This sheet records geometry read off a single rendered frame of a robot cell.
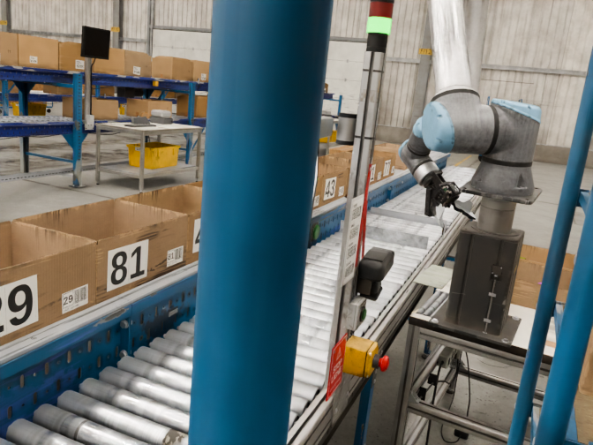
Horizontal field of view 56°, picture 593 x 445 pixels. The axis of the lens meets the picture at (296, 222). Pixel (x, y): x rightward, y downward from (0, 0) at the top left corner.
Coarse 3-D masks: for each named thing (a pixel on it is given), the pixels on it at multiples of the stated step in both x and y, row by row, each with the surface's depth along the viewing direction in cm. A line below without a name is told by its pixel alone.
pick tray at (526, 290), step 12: (528, 264) 229; (516, 276) 232; (528, 276) 230; (540, 276) 228; (564, 276) 223; (516, 288) 206; (528, 288) 204; (564, 288) 224; (516, 300) 207; (528, 300) 205; (564, 300) 199
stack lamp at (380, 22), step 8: (376, 8) 116; (384, 8) 116; (392, 8) 117; (376, 16) 116; (384, 16) 116; (368, 24) 118; (376, 24) 116; (384, 24) 116; (368, 32) 119; (384, 32) 117
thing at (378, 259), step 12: (372, 252) 135; (384, 252) 136; (360, 264) 131; (372, 264) 130; (384, 264) 131; (360, 276) 132; (372, 276) 131; (384, 276) 131; (372, 288) 133; (372, 300) 134
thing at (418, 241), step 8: (368, 232) 284; (376, 232) 282; (384, 232) 281; (392, 232) 279; (400, 232) 277; (384, 240) 281; (392, 240) 280; (400, 240) 278; (408, 240) 276; (416, 240) 275; (424, 240) 273; (424, 248) 274
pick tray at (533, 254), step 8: (528, 248) 258; (536, 248) 257; (544, 248) 255; (520, 256) 261; (528, 256) 259; (536, 256) 257; (544, 256) 255; (568, 256) 251; (544, 264) 230; (568, 264) 251
